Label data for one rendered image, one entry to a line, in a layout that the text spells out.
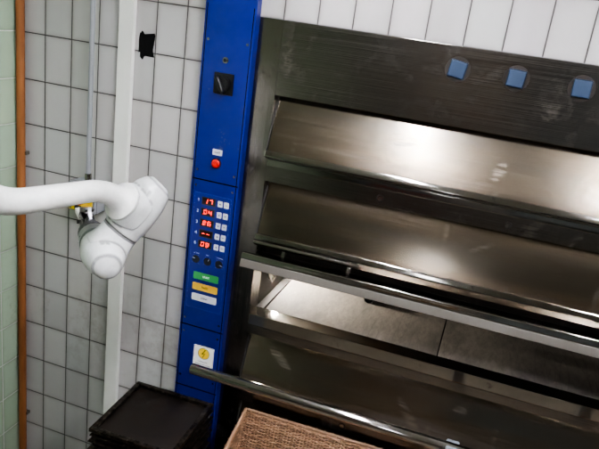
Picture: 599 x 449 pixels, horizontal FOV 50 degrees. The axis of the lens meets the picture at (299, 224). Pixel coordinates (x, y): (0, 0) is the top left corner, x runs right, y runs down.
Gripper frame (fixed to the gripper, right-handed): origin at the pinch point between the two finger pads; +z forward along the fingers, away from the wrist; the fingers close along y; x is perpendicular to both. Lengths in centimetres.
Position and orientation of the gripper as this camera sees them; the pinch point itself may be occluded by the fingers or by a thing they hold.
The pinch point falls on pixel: (81, 213)
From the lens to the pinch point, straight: 206.4
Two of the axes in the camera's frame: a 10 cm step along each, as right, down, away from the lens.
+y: -1.3, 9.4, 3.2
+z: -4.4, -3.4, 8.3
